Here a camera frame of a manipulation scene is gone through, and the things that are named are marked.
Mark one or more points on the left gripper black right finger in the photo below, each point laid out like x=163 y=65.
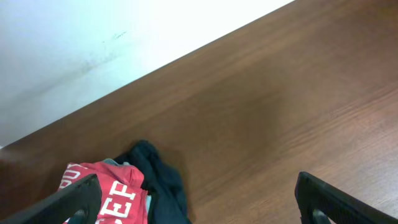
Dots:
x=320 y=202

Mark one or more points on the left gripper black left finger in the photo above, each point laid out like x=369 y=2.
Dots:
x=79 y=202

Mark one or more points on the red t-shirt with logo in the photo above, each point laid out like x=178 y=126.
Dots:
x=123 y=200

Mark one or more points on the grey folded shirt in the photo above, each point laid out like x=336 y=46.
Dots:
x=114 y=163

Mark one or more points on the dark navy folded garment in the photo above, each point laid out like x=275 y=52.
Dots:
x=163 y=182

